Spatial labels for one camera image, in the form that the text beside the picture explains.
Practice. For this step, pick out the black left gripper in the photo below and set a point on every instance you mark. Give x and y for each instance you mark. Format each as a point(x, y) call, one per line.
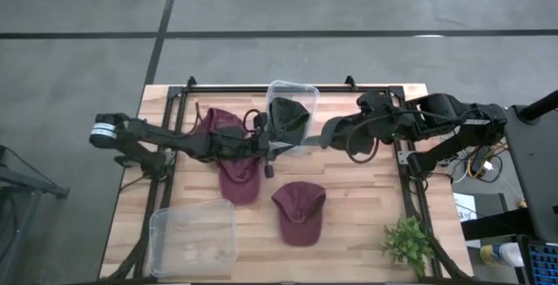
point(263, 145)

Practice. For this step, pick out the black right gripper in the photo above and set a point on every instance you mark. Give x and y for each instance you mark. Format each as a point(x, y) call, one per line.
point(377, 115)

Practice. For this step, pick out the dark green baseball cap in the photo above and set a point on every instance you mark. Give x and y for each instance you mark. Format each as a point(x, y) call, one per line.
point(287, 117)
point(335, 134)

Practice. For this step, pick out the maroon baseball cap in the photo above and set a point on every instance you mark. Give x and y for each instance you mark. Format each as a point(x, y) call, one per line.
point(239, 180)
point(301, 215)

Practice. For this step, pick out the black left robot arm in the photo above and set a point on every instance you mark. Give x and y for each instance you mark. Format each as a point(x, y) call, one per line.
point(152, 134)

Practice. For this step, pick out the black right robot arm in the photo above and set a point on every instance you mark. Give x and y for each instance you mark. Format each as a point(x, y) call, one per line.
point(440, 110)

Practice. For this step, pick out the clear plastic container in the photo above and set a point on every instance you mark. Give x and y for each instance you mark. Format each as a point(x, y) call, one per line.
point(305, 91)
point(192, 237)

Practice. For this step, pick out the green plant in white pot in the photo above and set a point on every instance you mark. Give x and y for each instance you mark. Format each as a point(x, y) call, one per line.
point(407, 243)

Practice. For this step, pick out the white paper sheet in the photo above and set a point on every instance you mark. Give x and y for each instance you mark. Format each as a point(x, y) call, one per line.
point(464, 206)

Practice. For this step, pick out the grey side cart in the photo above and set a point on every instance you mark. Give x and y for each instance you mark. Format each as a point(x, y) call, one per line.
point(532, 167)

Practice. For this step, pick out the white and yellow bottle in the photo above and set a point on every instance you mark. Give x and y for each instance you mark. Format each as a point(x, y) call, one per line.
point(501, 254)

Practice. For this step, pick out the laptop with blue keys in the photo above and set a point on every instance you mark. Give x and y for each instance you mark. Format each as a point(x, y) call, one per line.
point(542, 263)

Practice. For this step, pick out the black floor stand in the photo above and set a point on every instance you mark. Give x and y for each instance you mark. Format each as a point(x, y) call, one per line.
point(26, 180)

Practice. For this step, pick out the black aluminium table frame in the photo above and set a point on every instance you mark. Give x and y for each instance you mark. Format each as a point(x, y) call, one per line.
point(226, 89)

